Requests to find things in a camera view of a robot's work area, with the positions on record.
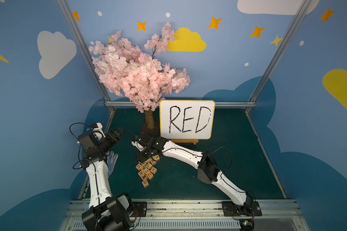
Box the whiteboard with RED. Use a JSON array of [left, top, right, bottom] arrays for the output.
[[159, 100, 215, 140]]

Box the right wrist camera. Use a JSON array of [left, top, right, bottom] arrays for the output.
[[132, 139, 145, 152]]

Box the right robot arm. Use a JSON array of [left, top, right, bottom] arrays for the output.
[[132, 133, 257, 216]]

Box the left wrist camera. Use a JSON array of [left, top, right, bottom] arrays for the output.
[[90, 122, 105, 141]]

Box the wooden block letter X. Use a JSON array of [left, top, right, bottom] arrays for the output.
[[141, 174, 148, 181]]

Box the wooden block letter J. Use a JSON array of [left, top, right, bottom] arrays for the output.
[[153, 155, 160, 161]]

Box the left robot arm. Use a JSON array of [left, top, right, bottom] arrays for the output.
[[77, 123, 134, 231]]

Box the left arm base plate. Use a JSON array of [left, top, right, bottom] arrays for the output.
[[130, 201, 147, 218]]

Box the wooden block letter D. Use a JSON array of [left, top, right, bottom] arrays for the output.
[[142, 180, 149, 188]]

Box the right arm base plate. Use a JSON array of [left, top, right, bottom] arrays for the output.
[[221, 201, 262, 217]]

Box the pink cherry blossom tree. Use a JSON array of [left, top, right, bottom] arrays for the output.
[[88, 22, 190, 130]]

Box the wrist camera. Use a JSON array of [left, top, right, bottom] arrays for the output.
[[90, 122, 105, 141], [132, 139, 145, 152]]

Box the blue white work glove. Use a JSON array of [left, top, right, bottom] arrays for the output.
[[107, 151, 118, 177]]

